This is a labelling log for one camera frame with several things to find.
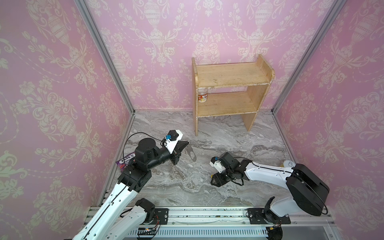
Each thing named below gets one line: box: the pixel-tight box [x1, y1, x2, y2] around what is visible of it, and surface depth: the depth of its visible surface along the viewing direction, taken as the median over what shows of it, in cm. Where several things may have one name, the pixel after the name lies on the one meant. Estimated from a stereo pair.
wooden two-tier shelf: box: [192, 54, 275, 136], surface depth 85 cm
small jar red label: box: [198, 88, 208, 103], surface depth 96 cm
